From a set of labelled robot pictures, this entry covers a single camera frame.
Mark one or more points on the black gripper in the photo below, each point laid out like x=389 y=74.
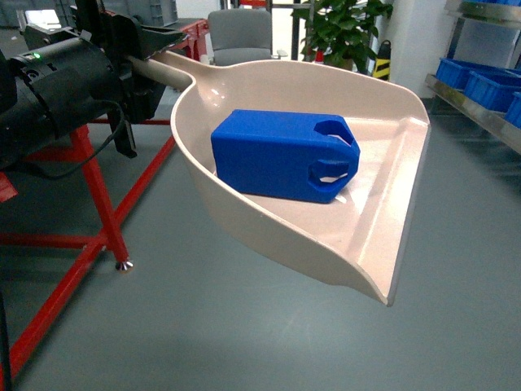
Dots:
x=122 y=37

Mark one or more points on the red metal table frame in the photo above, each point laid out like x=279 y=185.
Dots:
x=72 y=321

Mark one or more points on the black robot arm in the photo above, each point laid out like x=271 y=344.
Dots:
x=76 y=75

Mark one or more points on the green potted plant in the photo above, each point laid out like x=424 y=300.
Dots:
x=342 y=30

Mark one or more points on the blue 3D printed part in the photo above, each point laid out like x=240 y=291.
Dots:
x=296 y=156

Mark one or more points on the steel shelf rack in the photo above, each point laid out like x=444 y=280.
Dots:
x=505 y=14

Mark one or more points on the beige plastic dustpan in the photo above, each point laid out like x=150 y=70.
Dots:
x=358 y=239

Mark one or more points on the red white traffic cone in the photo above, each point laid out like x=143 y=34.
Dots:
x=319 y=57

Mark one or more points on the grey office chair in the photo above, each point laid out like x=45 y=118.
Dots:
x=240 y=35

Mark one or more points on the blue bin on shelf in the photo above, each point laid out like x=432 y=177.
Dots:
x=487 y=95

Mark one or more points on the yellow black striped bollard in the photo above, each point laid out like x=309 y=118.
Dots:
x=382 y=64

